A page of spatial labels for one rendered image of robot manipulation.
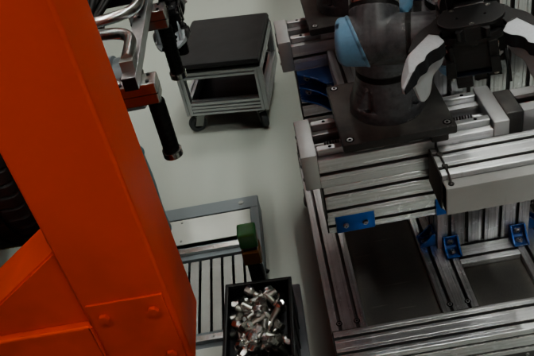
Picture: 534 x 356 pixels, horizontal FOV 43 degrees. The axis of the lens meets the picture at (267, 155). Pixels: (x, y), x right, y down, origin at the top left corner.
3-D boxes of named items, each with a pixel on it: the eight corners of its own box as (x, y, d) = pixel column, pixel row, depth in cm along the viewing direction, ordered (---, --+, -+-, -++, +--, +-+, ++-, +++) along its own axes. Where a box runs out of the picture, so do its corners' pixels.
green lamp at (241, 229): (239, 237, 143) (235, 223, 141) (257, 234, 143) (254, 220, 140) (240, 250, 140) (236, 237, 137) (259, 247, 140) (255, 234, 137)
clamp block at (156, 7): (135, 25, 169) (129, 6, 166) (170, 19, 168) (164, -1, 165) (133, 35, 165) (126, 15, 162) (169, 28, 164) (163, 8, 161)
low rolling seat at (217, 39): (272, 129, 279) (257, 59, 258) (189, 137, 286) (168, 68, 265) (280, 75, 312) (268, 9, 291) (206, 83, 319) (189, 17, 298)
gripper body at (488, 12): (516, 83, 75) (504, 31, 85) (508, 17, 71) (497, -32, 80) (446, 94, 78) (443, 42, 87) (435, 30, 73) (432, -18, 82)
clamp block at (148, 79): (121, 98, 142) (113, 76, 139) (163, 90, 141) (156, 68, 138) (118, 111, 138) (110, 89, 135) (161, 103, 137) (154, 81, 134)
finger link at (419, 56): (413, 128, 72) (462, 81, 76) (403, 82, 69) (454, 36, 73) (390, 121, 74) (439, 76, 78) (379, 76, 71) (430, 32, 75)
